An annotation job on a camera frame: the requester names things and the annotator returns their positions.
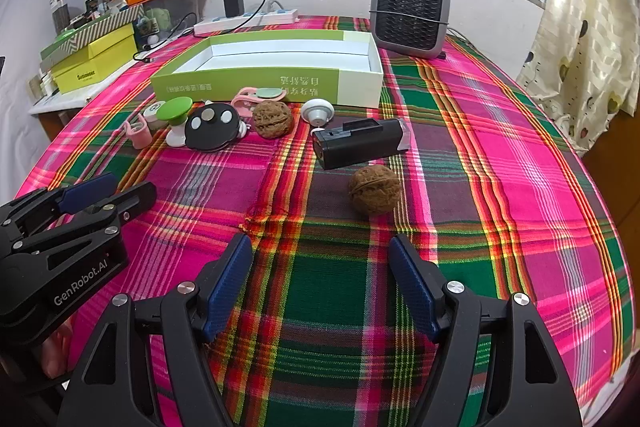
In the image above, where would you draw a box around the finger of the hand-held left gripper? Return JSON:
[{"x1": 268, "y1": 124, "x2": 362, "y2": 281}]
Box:
[
  {"x1": 15, "y1": 182, "x2": 157, "y2": 258},
  {"x1": 0, "y1": 173, "x2": 119, "y2": 238}
]

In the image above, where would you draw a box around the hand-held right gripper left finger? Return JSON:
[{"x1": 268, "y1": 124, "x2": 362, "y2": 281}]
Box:
[{"x1": 60, "y1": 233, "x2": 254, "y2": 427}]

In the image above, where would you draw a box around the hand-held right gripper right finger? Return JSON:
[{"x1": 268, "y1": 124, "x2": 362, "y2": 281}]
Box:
[{"x1": 388, "y1": 234, "x2": 583, "y2": 427}]

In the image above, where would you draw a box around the small pink clip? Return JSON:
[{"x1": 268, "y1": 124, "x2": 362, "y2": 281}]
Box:
[{"x1": 123, "y1": 114, "x2": 152, "y2": 150}]

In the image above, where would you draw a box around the green-topped white stand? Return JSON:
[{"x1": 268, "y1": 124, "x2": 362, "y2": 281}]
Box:
[{"x1": 156, "y1": 101, "x2": 195, "y2": 148}]

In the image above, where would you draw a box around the brown walnut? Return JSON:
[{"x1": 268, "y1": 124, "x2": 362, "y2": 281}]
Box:
[
  {"x1": 252, "y1": 101, "x2": 293, "y2": 140},
  {"x1": 348, "y1": 164, "x2": 402, "y2": 216}
]

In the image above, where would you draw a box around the black rectangular device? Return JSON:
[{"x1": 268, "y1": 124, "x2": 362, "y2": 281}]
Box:
[{"x1": 311, "y1": 118, "x2": 411, "y2": 171}]

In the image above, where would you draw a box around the large pink clip green pad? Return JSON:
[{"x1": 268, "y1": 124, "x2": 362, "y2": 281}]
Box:
[{"x1": 231, "y1": 87, "x2": 290, "y2": 116}]

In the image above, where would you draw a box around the white mushroom-shaped knob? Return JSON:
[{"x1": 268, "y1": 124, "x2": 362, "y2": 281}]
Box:
[{"x1": 300, "y1": 99, "x2": 335, "y2": 126}]

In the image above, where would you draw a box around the green and white cardboard box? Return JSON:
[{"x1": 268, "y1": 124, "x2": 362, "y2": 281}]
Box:
[{"x1": 150, "y1": 31, "x2": 385, "y2": 109}]

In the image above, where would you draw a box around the person's left hand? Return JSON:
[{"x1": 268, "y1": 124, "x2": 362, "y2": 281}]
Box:
[{"x1": 41, "y1": 319, "x2": 73, "y2": 380}]

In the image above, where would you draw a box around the white side table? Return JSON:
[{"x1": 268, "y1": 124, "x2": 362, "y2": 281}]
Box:
[{"x1": 27, "y1": 57, "x2": 151, "y2": 118}]

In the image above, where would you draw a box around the pink green plaid tablecloth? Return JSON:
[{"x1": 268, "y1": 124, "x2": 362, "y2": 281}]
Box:
[{"x1": 15, "y1": 14, "x2": 636, "y2": 427}]

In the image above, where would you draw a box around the small green white toy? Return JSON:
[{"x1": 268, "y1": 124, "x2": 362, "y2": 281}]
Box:
[{"x1": 141, "y1": 19, "x2": 163, "y2": 50}]

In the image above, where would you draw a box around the striped cardboard box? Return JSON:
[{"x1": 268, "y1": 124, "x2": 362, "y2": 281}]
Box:
[{"x1": 40, "y1": 4, "x2": 146, "y2": 68}]

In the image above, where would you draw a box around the glass jar black lid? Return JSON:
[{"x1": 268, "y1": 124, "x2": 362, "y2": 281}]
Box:
[{"x1": 50, "y1": 0, "x2": 71, "y2": 34}]

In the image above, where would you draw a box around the clear storage bin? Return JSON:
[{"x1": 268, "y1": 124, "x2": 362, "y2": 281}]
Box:
[{"x1": 127, "y1": 0, "x2": 203, "y2": 38}]

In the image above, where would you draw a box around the white power strip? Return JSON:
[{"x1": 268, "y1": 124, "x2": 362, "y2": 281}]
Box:
[{"x1": 193, "y1": 8, "x2": 300, "y2": 36}]

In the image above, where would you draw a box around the grey fan heater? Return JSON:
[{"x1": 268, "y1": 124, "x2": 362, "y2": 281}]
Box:
[{"x1": 369, "y1": 0, "x2": 453, "y2": 60}]

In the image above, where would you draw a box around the cream dotted curtain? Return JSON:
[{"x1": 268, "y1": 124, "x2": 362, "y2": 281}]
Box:
[{"x1": 515, "y1": 0, "x2": 640, "y2": 158}]

